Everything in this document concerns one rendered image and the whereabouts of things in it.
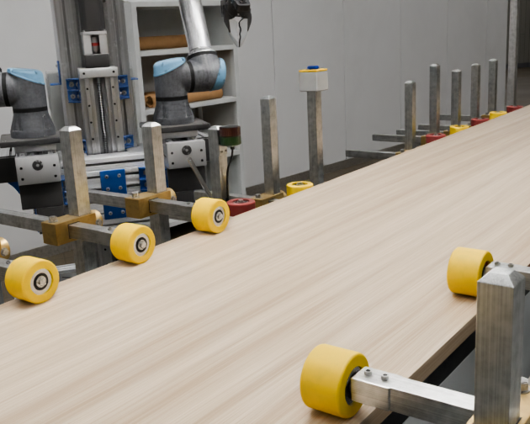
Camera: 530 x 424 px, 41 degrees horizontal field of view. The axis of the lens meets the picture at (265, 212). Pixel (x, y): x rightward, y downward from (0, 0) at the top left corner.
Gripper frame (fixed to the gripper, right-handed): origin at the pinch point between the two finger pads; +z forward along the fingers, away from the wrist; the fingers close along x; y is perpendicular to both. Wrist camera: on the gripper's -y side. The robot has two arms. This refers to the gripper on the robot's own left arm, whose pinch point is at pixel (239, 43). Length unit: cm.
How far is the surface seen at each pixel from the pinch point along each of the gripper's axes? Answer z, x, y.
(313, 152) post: 37.1, -21.9, -6.5
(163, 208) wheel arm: 37, 39, -59
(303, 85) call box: 14.5, -19.3, -5.9
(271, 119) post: 22.6, -2.1, -22.6
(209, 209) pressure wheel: 35, 31, -73
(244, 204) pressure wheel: 41, 16, -49
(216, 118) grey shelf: 59, -63, 288
